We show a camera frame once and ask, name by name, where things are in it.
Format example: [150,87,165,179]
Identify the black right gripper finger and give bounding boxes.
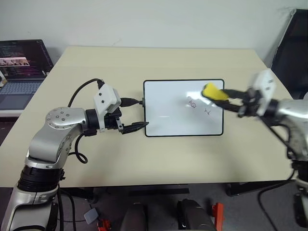
[222,89,249,99]
[211,99,244,113]

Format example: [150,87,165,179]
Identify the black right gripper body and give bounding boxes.
[237,87,262,118]

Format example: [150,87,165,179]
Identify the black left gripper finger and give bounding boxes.
[120,97,143,108]
[121,121,151,135]

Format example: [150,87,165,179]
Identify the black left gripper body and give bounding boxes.
[104,107,125,134]

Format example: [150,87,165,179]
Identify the yellow eraser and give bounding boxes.
[201,82,230,102]

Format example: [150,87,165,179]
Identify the black-framed whiteboard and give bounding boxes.
[142,78,225,138]

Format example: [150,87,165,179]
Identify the grey foot pedal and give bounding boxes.
[83,208,99,224]

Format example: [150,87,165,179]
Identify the open grey laptop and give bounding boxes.
[0,39,55,112]

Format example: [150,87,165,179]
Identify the white side desk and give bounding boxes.
[0,108,24,118]

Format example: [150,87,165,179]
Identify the red clamp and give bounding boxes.
[97,218,113,231]
[211,202,225,231]

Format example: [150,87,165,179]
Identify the dark rounded shape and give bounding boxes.
[176,199,215,231]

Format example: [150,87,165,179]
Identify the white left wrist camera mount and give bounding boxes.
[93,82,121,133]

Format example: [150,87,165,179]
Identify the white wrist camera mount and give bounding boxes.
[93,82,121,133]
[249,68,278,116]

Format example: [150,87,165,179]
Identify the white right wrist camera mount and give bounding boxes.
[249,68,278,116]

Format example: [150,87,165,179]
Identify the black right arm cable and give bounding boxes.
[261,116,298,160]

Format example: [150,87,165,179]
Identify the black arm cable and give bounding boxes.
[67,78,104,165]
[261,116,298,160]

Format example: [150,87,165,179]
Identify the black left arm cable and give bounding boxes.
[67,78,104,165]

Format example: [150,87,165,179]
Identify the black table frame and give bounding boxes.
[60,179,297,202]

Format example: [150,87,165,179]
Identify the thin black floor cable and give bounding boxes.
[56,189,78,231]
[258,180,296,231]

